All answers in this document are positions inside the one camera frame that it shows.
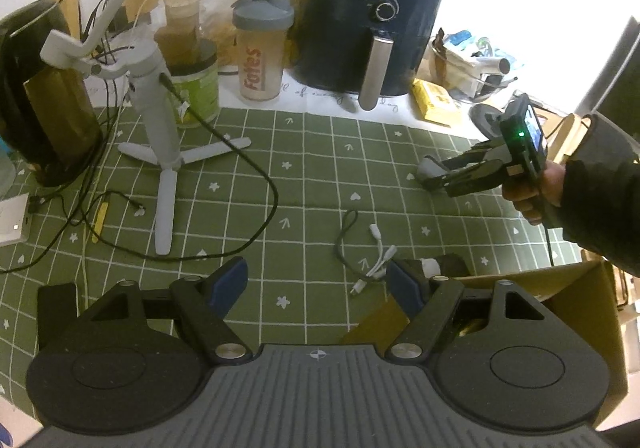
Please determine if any white adapter cable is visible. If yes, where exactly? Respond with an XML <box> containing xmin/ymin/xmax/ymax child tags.
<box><xmin>349</xmin><ymin>222</ymin><xmax>398</xmax><ymax>299</ymax></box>

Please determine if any lilac earbuds case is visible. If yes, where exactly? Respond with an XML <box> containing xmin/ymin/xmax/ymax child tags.
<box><xmin>416</xmin><ymin>155</ymin><xmax>449</xmax><ymax>182</ymax></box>

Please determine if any person right forearm dark sleeve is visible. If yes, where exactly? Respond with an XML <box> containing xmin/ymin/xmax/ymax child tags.
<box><xmin>559</xmin><ymin>114</ymin><xmax>639</xmax><ymax>277</ymax></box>

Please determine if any person right hand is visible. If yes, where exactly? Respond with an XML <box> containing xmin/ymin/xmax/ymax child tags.
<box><xmin>501</xmin><ymin>161</ymin><xmax>566</xmax><ymax>226</ymax></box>

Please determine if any black kettle base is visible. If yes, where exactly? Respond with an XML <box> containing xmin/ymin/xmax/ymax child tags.
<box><xmin>469</xmin><ymin>103</ymin><xmax>503</xmax><ymax>140</ymax></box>

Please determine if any yellow wet wipes pack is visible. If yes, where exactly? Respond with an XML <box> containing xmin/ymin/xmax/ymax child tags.
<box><xmin>412</xmin><ymin>78</ymin><xmax>461</xmax><ymax>127</ymax></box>

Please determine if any glass bowl with clutter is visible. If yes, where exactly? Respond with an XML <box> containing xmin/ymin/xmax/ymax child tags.
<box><xmin>428</xmin><ymin>30</ymin><xmax>518</xmax><ymax>103</ymax></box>

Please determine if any white gimbal tripod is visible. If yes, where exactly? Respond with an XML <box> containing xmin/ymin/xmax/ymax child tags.
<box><xmin>40</xmin><ymin>0</ymin><xmax>250</xmax><ymax>256</ymax></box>

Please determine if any cardboard box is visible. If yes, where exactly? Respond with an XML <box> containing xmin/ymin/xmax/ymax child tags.
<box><xmin>342</xmin><ymin>261</ymin><xmax>628</xmax><ymax>431</ymax></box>

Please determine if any black air fryer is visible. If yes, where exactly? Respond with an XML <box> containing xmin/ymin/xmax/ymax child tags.
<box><xmin>292</xmin><ymin>0</ymin><xmax>442</xmax><ymax>111</ymax></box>

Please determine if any green label jar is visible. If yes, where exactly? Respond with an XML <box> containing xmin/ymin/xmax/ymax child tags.
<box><xmin>168</xmin><ymin>39</ymin><xmax>220</xmax><ymax>123</ymax></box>

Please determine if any black kettle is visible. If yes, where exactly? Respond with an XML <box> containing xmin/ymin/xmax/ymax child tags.
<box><xmin>1</xmin><ymin>0</ymin><xmax>103</xmax><ymax>188</ymax></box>

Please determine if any grey lid shaker bottle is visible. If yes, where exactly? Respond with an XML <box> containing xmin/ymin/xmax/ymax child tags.
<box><xmin>232</xmin><ymin>0</ymin><xmax>295</xmax><ymax>101</ymax></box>

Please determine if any black charging cable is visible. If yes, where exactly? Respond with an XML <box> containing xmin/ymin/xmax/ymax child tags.
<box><xmin>0</xmin><ymin>72</ymin><xmax>280</xmax><ymax>273</ymax></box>

